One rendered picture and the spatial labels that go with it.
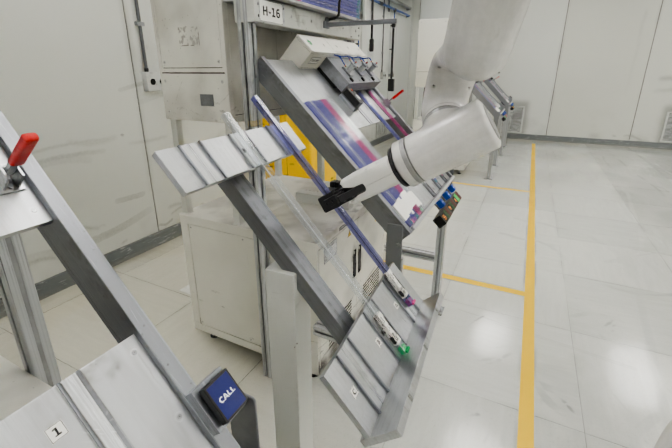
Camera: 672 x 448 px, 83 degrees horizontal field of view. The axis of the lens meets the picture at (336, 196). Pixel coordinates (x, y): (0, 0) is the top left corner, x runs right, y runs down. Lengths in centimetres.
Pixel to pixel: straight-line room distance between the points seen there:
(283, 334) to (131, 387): 29
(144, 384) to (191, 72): 112
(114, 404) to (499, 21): 62
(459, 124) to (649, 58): 724
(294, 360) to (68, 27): 220
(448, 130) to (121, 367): 54
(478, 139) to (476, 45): 15
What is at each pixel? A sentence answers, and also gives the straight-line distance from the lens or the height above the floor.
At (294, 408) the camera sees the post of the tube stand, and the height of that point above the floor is 54.
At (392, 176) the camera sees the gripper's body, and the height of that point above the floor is 101.
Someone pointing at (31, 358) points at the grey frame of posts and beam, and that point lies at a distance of 97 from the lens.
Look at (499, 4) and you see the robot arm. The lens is 51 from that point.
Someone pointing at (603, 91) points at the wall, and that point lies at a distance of 773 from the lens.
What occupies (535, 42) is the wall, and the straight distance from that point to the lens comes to 767.
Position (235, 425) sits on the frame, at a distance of 65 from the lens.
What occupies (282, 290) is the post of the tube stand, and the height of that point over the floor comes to 81.
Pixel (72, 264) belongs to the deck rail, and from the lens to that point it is 61.
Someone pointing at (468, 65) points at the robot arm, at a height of 118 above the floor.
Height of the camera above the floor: 117
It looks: 18 degrees down
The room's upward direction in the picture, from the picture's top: straight up
